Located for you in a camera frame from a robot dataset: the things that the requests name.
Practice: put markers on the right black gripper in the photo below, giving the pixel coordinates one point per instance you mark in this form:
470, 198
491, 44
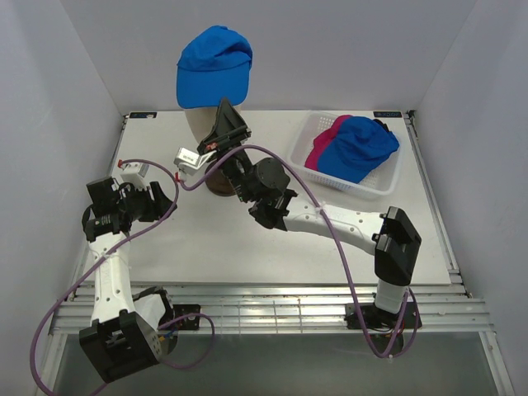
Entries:
230, 131

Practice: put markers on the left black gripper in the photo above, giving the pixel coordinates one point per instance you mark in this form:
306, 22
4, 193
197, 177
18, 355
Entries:
157, 209

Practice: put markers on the blue cap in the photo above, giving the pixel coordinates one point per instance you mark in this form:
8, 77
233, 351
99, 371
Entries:
215, 65
361, 145

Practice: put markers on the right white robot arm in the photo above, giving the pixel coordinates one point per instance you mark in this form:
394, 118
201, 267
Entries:
390, 237

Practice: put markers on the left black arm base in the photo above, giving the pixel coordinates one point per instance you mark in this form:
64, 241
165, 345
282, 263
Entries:
190, 322

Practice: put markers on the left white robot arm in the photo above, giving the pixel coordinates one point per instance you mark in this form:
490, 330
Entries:
122, 338

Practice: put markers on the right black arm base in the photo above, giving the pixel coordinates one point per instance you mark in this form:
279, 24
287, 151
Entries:
380, 320

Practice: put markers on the cream mannequin head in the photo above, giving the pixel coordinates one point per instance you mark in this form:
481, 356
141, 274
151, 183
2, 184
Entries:
201, 121

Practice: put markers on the dark round wooden stand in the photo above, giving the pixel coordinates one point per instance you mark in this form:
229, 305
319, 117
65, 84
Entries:
217, 183

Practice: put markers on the magenta cap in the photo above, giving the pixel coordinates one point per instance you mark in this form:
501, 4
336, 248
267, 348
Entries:
321, 142

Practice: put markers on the white plastic basket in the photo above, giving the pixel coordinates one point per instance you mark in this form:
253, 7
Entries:
380, 182

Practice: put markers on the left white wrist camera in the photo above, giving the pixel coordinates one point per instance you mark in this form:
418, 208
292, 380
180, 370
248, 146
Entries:
133, 173

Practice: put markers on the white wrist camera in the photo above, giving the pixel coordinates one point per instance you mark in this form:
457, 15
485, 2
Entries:
188, 163
133, 173

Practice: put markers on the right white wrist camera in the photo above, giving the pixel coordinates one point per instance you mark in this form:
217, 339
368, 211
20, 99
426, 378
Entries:
188, 163

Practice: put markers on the aluminium frame rails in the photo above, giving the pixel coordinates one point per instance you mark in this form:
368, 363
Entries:
316, 305

